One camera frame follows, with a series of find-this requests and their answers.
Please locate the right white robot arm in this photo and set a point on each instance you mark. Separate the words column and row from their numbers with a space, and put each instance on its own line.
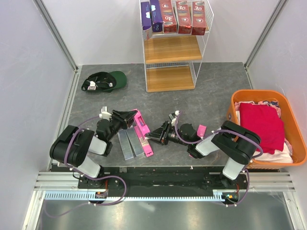
column 237, row 142

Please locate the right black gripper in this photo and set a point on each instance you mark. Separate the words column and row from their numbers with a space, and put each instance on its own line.
column 160, row 140

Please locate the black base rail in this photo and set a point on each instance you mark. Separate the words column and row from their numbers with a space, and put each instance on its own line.
column 163, row 181

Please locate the silver toothpaste box left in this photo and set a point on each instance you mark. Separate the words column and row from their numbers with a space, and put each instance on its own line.
column 125, row 145

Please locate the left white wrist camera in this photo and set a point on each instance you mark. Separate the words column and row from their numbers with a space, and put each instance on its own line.
column 104, row 113

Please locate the purple toothpaste box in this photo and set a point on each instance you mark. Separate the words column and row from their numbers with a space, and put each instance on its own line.
column 146, row 15

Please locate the pink white clothes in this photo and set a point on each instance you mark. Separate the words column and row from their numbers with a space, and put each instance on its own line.
column 284, row 156

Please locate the red toothpaste box silver side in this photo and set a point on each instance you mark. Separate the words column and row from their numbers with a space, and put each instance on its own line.
column 168, row 17

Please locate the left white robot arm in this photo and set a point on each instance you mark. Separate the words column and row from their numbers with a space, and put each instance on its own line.
column 74, row 143

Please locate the white wire wooden shelf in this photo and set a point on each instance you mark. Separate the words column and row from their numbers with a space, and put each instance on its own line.
column 172, row 62

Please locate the red 3D toothpaste box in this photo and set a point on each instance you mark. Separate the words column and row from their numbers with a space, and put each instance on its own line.
column 198, row 18
column 184, row 24

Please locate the orange plastic basket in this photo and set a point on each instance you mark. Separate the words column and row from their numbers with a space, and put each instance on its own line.
column 292, row 131

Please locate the silver R&O toothpaste box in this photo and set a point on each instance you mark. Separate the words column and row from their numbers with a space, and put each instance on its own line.
column 156, row 16

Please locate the pink toothpaste box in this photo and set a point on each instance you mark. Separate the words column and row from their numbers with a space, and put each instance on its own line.
column 144, row 143
column 141, row 127
column 201, row 131

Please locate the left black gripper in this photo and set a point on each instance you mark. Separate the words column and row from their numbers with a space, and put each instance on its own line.
column 123, row 117

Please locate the silver toothpaste box right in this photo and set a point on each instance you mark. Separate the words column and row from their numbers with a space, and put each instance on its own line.
column 135, row 142

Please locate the green black baseball cap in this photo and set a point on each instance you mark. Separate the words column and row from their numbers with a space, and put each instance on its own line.
column 104, row 81

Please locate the red cloth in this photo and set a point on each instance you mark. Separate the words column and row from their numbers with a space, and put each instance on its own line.
column 265, row 122

